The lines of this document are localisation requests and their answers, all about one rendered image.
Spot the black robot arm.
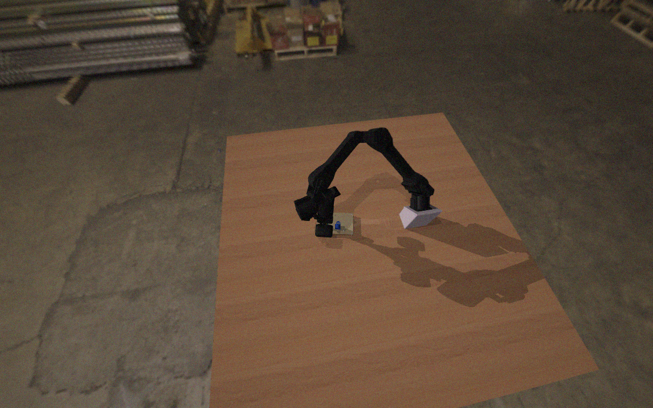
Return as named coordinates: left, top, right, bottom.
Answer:
left=294, top=127, right=434, bottom=221

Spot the beige circuit board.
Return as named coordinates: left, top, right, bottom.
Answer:
left=330, top=212, right=353, bottom=235

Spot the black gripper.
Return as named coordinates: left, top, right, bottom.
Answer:
left=315, top=206, right=334, bottom=237

